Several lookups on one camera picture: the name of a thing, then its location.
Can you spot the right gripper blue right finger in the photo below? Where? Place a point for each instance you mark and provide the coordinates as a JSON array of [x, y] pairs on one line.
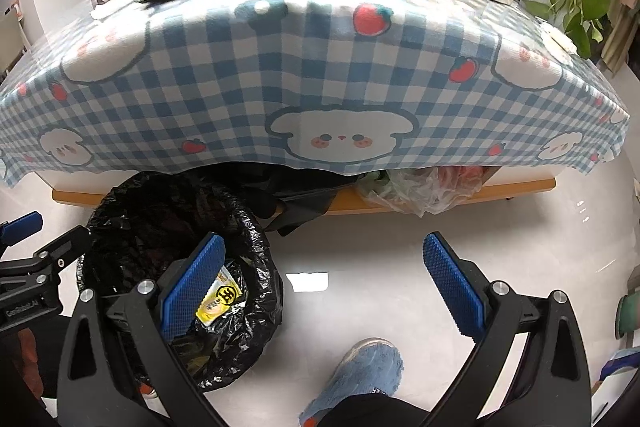
[[490, 313]]

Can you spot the blue checkered cartoon tablecloth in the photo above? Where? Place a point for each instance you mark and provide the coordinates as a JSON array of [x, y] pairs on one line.
[[348, 86]]

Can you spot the black trouser leg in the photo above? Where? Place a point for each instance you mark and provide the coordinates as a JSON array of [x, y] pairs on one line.
[[371, 410]]

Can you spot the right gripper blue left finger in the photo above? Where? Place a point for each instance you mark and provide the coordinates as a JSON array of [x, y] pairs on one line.
[[155, 313]]

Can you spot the blue fuzzy slipper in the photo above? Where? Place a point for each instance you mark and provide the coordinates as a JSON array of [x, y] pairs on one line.
[[372, 367]]

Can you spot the clear plastic bag under table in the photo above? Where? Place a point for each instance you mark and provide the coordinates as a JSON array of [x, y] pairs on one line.
[[431, 190]]

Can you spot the yellow snack wrapper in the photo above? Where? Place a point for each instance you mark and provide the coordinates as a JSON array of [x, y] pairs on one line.
[[220, 297]]

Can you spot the black lined trash bin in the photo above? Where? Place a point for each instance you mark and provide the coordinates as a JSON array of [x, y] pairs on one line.
[[152, 220]]

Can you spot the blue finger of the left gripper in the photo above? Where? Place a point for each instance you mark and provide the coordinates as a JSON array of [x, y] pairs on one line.
[[62, 252], [13, 232]]

